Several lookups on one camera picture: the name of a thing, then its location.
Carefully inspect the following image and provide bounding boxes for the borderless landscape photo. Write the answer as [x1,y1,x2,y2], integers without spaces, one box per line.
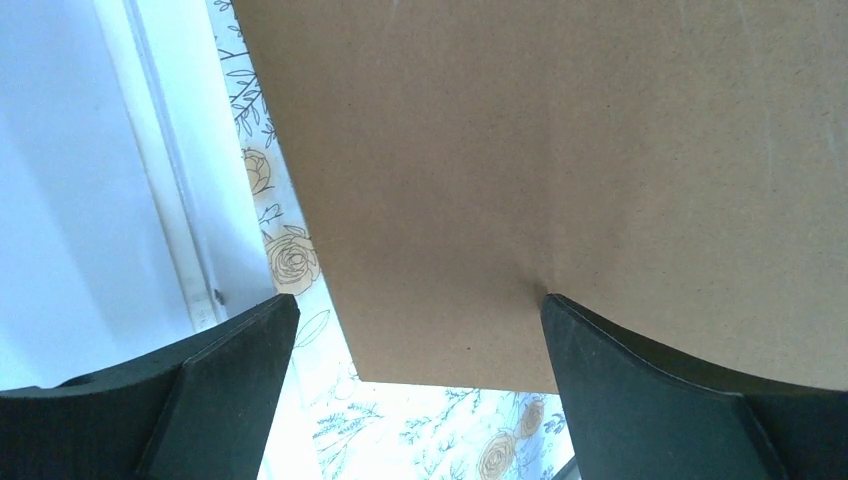
[1,1,193,390]

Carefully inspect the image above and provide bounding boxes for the floral tablecloth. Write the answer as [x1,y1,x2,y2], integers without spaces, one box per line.
[207,1,578,479]

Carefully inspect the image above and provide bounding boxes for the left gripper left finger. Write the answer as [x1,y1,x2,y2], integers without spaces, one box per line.
[1,294,300,479]

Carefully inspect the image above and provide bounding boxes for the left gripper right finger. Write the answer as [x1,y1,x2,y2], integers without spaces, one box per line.
[541,294,847,479]

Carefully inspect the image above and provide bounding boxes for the brown cardboard backing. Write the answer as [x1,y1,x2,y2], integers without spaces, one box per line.
[234,1,847,393]

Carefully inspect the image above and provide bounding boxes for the white picture frame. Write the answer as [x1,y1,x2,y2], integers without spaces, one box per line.
[94,1,274,331]

